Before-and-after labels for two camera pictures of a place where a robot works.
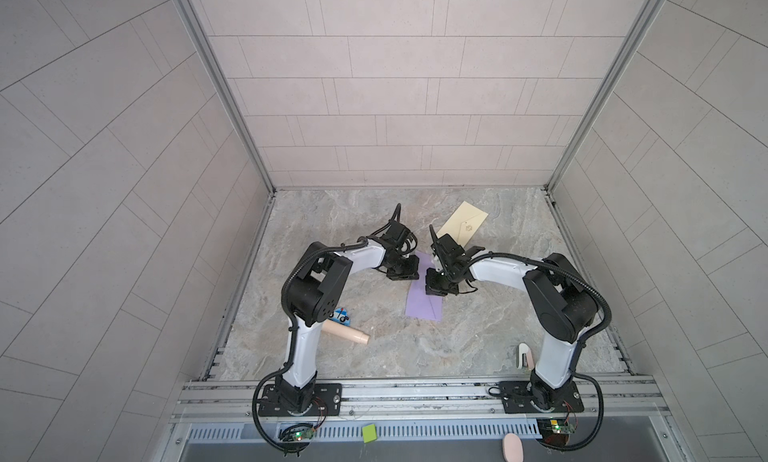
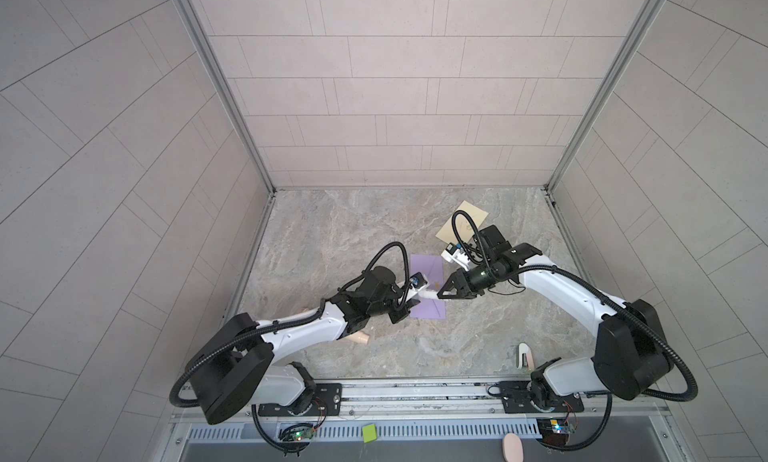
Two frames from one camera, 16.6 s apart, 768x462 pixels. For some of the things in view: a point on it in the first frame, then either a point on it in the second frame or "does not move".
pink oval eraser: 513,448 does not move
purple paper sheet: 419,304 does not move
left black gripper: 410,269 -> 400,312
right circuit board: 555,431 does not move
